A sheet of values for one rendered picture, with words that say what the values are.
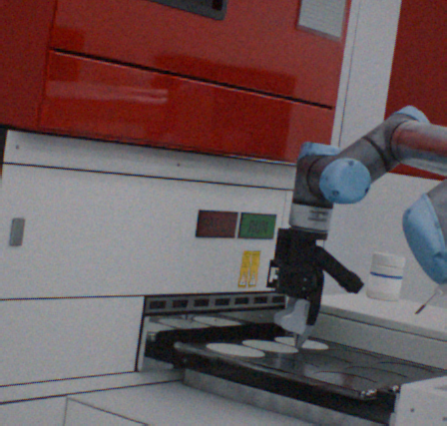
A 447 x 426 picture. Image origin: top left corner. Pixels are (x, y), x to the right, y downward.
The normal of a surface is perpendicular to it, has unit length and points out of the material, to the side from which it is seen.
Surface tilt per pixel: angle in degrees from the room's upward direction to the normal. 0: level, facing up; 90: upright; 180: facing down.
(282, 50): 90
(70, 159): 90
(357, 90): 90
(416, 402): 90
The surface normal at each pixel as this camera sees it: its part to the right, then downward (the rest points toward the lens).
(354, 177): 0.29, 0.10
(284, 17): 0.81, 0.15
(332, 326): -0.57, -0.04
